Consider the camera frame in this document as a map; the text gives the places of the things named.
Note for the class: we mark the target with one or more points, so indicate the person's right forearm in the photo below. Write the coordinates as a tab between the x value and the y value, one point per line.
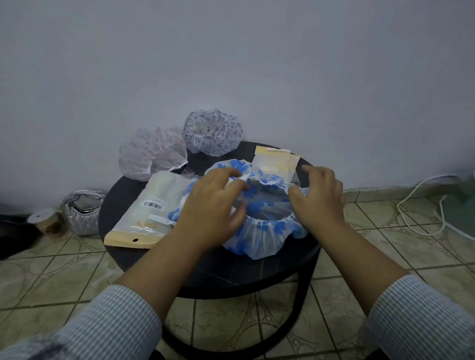
367	270

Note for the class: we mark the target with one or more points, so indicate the person's left hand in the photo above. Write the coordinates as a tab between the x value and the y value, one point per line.
208	215

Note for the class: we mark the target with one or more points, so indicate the cream packet with barcode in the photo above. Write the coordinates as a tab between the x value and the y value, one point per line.
148	200

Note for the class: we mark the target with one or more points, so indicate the person's right hand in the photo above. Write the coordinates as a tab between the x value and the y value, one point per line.
319	204

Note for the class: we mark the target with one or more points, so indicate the ribbon spool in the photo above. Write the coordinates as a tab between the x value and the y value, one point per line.
42	220

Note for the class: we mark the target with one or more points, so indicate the silver quilted handbag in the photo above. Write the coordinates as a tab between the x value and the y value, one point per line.
81	219

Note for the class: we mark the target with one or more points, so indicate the black round side table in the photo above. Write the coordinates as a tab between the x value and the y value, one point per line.
122	193

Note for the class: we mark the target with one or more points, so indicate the pink print shower cap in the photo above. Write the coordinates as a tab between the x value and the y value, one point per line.
148	155

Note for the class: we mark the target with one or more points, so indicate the stack of yellow small pouches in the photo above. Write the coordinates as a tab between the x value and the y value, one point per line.
274	159

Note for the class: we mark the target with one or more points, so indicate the blue flower shower cap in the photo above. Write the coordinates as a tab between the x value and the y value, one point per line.
267	237
174	214

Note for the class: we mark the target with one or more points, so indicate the pale green appliance base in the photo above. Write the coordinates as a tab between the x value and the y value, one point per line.
462	215

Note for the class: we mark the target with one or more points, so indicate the black bag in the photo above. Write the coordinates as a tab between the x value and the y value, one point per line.
15	237

